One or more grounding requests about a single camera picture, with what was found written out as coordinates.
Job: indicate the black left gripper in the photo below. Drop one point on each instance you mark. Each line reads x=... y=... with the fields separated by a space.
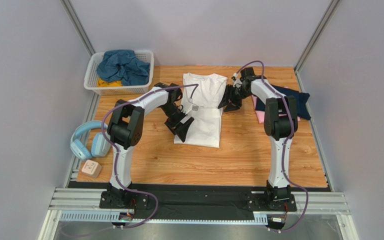
x=182 y=129

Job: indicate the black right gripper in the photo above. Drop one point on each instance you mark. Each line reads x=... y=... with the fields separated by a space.
x=234 y=95

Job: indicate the white t-shirt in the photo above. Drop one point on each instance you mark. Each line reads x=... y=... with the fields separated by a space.
x=205 y=130

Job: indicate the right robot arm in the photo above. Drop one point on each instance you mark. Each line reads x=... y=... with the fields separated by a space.
x=280 y=123

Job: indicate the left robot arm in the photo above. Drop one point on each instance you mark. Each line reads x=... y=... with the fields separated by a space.
x=125 y=130

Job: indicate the folded pink t-shirt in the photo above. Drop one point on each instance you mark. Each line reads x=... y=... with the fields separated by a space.
x=259 y=114

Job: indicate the folded navy t-shirt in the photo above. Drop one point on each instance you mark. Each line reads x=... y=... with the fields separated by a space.
x=301 y=97

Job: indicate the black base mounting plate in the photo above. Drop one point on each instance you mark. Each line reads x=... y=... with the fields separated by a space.
x=200 y=202

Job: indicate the crumpled blue t-shirt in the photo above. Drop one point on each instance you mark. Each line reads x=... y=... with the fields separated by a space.
x=124 y=65

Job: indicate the yellow t-shirt in basket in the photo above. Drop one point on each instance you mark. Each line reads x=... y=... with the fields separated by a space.
x=105 y=84

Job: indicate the beige power strip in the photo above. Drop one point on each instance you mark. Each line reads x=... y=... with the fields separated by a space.
x=91 y=168

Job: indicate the white plastic laundry basket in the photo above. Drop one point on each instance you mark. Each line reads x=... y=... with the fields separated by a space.
x=91 y=76

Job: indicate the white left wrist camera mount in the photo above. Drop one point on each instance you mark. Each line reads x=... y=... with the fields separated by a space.
x=189 y=107

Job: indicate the right corner aluminium post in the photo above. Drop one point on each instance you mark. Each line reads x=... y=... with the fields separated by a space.
x=326 y=17

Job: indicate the corner aluminium post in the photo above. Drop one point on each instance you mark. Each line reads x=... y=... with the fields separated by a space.
x=75 y=20
x=326 y=17

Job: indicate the left corner aluminium post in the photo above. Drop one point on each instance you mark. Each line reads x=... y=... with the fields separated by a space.
x=75 y=20

